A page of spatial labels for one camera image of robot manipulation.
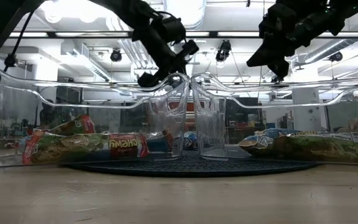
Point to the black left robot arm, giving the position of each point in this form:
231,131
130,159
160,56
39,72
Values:
2,18

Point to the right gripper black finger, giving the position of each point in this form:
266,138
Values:
280,69
269,54

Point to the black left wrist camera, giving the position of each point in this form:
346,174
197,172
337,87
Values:
172,29

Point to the black ceiling spotlight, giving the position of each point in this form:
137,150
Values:
10,60
223,51
116,55
336,56

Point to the blue snack packet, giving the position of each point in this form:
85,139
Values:
73,125

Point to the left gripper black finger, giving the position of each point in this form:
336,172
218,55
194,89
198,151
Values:
190,47
149,80

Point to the black round mat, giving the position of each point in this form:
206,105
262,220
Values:
191,169

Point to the person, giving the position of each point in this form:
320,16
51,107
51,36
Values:
351,125

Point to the black crossbar with light strips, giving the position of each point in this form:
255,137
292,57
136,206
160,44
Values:
52,34

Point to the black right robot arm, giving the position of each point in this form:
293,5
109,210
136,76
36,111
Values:
340,18

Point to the blue-label Chewy granola bar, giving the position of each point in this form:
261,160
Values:
191,140

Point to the clear plastic bin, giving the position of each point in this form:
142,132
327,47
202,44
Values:
190,124
166,124
210,124

